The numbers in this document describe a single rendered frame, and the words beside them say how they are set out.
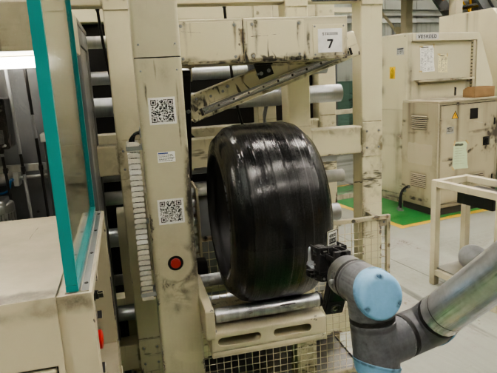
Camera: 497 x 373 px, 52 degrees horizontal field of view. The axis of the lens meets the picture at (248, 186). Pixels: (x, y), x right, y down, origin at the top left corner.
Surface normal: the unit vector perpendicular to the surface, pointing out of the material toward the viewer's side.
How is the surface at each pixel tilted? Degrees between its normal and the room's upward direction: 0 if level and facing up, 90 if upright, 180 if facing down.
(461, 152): 90
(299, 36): 90
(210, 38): 90
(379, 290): 78
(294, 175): 57
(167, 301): 90
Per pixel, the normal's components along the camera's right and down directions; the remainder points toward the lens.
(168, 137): 0.24, 0.19
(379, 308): 0.22, -0.02
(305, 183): 0.19, -0.27
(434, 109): -0.91, 0.14
